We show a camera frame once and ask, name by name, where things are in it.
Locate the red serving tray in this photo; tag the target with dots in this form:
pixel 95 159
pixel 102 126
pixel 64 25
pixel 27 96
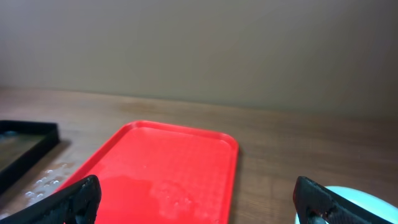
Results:
pixel 152 172

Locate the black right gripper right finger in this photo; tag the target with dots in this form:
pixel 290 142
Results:
pixel 323 203

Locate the white plate tray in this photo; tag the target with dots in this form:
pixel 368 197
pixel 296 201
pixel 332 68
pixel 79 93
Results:
pixel 367 200

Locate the black water tray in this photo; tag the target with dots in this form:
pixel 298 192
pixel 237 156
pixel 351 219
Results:
pixel 23 144

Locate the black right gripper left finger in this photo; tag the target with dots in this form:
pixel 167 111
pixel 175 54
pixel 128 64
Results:
pixel 77 203

